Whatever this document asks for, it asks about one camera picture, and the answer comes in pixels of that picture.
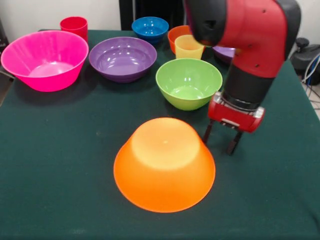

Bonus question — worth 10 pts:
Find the yellow cup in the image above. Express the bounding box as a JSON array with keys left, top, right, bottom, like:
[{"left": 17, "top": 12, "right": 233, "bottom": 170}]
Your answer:
[{"left": 174, "top": 34, "right": 205, "bottom": 60}]

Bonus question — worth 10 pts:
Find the tangle of floor cables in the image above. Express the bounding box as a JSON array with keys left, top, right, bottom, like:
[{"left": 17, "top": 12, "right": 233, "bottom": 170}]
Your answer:
[{"left": 301, "top": 53, "right": 320, "bottom": 111}]

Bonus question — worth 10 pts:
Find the small orange bowl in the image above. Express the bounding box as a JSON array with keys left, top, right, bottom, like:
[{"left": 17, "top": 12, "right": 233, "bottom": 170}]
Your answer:
[{"left": 167, "top": 25, "right": 193, "bottom": 55}]

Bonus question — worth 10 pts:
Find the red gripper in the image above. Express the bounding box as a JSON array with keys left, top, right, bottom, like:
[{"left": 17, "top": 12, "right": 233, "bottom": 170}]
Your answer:
[{"left": 202, "top": 91, "right": 266, "bottom": 156}]

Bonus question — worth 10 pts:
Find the blue bowl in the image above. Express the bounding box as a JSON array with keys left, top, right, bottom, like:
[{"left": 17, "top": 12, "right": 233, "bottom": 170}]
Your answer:
[{"left": 131, "top": 16, "right": 170, "bottom": 45}]

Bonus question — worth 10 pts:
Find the purple bowl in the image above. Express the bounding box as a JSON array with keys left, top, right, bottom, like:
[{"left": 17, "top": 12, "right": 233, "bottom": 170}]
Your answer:
[
  {"left": 212, "top": 45, "right": 236, "bottom": 64},
  {"left": 88, "top": 36, "right": 158, "bottom": 84}
]

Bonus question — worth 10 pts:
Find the large pink bowl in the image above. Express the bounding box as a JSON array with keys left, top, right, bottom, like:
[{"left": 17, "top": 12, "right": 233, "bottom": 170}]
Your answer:
[{"left": 0, "top": 29, "right": 90, "bottom": 93}]

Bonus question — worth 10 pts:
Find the red cup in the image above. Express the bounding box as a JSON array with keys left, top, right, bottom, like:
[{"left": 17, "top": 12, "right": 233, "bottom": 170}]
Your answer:
[{"left": 59, "top": 16, "right": 89, "bottom": 42}]

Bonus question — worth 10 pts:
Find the large orange bowl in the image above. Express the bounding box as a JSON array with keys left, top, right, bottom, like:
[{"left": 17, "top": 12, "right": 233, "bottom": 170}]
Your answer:
[{"left": 113, "top": 117, "right": 216, "bottom": 214}]

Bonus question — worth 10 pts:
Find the green bowl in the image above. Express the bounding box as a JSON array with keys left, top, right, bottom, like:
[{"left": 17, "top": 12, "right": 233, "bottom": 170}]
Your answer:
[{"left": 155, "top": 58, "right": 223, "bottom": 111}]

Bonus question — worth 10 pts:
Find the dark green table cloth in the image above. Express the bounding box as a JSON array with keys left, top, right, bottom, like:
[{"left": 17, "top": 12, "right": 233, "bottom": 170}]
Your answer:
[{"left": 0, "top": 29, "right": 320, "bottom": 240}]

